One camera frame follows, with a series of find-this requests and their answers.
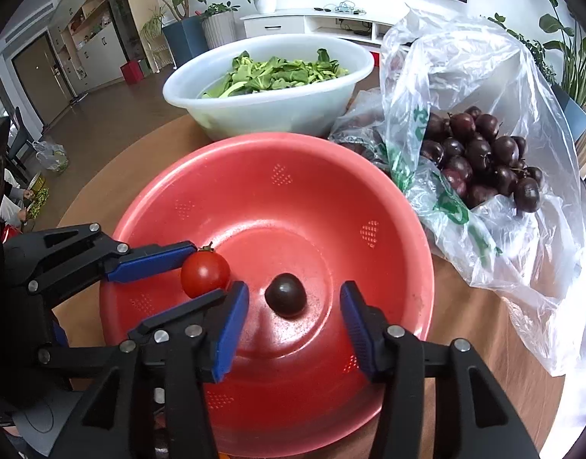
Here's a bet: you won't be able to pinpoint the thin plant on wire stand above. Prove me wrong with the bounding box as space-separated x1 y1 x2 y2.
140 7 174 68

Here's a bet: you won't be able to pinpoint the red cherry tomato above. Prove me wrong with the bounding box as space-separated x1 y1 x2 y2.
180 244 231 299

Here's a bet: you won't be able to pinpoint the white television cabinet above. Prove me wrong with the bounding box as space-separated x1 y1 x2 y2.
239 8 408 49

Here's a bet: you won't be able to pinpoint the large clear plastic bag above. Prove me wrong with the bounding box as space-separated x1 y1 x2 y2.
379 7 586 378

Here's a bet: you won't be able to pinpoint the tall plant in blue pot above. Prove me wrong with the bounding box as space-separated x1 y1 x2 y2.
123 0 210 68

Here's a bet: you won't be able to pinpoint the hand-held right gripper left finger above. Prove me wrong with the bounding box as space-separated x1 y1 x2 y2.
49 281 250 459

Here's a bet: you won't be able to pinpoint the bushy green plant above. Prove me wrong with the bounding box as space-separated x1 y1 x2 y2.
486 12 558 84

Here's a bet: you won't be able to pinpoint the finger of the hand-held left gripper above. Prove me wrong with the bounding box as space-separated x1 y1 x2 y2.
37 289 227 379
3 222 198 307

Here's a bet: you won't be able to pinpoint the small clear plastic bag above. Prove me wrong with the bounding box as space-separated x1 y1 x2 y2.
328 88 394 173

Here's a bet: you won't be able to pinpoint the red plastic basin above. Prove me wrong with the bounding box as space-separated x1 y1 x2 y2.
99 133 435 445

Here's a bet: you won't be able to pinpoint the large-leaf plant in blue pot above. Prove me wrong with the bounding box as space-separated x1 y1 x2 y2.
515 0 586 144

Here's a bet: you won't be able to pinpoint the plastic bag with vegetables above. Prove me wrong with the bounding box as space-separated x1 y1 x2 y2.
33 138 69 173

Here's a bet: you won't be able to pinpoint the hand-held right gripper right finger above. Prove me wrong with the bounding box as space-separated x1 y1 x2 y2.
339 281 539 459

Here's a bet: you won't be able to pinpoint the pile of dark purple fruits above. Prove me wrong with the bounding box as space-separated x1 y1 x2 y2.
419 105 544 213

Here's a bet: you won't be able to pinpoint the white plastic basin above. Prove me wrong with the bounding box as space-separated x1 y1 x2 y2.
163 33 375 142

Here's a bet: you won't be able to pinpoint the brown door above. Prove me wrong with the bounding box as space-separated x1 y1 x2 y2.
11 33 71 116

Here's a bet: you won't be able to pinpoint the green leafy vegetables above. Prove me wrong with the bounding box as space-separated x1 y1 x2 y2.
202 49 351 99

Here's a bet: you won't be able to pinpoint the white wall cabinets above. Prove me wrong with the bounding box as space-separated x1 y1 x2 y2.
49 0 131 94

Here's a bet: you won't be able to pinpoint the brown tablecloth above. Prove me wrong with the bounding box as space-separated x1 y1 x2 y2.
49 86 585 459

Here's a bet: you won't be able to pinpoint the dark purple cherry tomato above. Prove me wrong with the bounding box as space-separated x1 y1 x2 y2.
265 272 307 317

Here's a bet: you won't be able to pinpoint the plant in ribbed grey pot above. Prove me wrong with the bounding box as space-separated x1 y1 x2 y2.
200 2 240 51

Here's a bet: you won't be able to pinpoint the red box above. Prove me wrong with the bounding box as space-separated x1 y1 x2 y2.
120 60 148 86

